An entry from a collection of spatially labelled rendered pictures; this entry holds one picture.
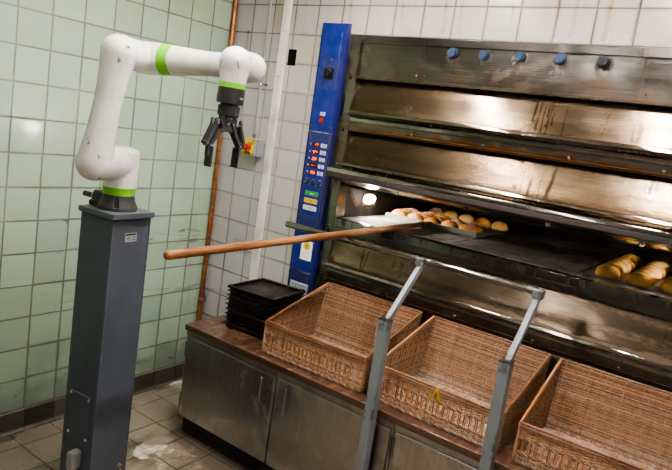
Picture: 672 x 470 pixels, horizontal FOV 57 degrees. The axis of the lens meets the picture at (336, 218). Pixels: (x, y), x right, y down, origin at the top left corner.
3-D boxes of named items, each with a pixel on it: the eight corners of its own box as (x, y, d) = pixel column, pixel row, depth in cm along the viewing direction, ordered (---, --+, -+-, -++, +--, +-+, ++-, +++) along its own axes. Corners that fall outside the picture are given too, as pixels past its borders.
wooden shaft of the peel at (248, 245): (167, 261, 186) (168, 251, 186) (161, 259, 188) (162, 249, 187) (423, 228, 327) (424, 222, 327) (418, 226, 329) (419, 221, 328)
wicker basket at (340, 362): (320, 331, 324) (328, 280, 320) (415, 367, 293) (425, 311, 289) (258, 351, 284) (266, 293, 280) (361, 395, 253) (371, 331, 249)
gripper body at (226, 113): (229, 104, 218) (225, 131, 219) (212, 102, 210) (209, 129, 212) (245, 107, 214) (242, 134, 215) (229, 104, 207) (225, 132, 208)
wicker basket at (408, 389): (423, 370, 291) (433, 313, 287) (541, 416, 259) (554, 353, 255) (366, 397, 251) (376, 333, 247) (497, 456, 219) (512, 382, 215)
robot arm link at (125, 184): (89, 192, 236) (93, 142, 233) (114, 190, 251) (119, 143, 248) (119, 198, 232) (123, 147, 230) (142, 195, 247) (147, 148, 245)
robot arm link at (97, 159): (63, 175, 221) (95, 26, 212) (93, 173, 237) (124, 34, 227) (93, 186, 219) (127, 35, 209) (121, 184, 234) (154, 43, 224)
